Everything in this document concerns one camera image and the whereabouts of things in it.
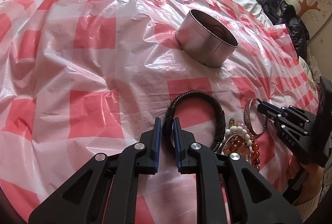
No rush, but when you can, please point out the silver bangle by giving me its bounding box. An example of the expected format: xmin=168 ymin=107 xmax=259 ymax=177
xmin=244 ymin=98 xmax=267 ymax=135

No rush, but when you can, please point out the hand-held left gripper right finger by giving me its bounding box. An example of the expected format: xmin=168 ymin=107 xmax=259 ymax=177
xmin=173 ymin=117 xmax=303 ymax=224

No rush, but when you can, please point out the wardrobe with tree decal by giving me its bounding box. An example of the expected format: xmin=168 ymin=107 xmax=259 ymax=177
xmin=284 ymin=0 xmax=332 ymax=40

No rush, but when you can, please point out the white bead bracelet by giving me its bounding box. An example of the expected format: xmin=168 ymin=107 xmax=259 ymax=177
xmin=224 ymin=123 xmax=253 ymax=148

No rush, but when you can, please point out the round metal tin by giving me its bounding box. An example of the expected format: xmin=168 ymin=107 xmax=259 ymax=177
xmin=176 ymin=9 xmax=238 ymax=68

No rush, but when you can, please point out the person's right hand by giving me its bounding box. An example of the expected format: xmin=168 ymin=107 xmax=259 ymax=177
xmin=288 ymin=159 xmax=326 ymax=205

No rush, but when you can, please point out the black plastic bag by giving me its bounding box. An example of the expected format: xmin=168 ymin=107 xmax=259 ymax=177
xmin=262 ymin=0 xmax=310 ymax=58

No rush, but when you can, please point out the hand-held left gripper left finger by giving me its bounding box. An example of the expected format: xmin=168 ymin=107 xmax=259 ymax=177
xmin=28 ymin=117 xmax=162 ymax=224

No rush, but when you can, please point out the black link bracelet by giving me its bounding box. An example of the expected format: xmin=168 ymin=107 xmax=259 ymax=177
xmin=163 ymin=91 xmax=226 ymax=154

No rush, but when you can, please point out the small amber bead bracelet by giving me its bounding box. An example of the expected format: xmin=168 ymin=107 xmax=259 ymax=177
xmin=244 ymin=136 xmax=261 ymax=171

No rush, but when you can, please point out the red checked plastic sheet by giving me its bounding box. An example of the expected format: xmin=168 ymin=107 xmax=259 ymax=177
xmin=0 ymin=0 xmax=322 ymax=224

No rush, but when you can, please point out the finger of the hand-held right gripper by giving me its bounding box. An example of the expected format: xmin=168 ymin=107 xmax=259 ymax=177
xmin=258 ymin=103 xmax=310 ymax=136
xmin=262 ymin=101 xmax=316 ymax=124

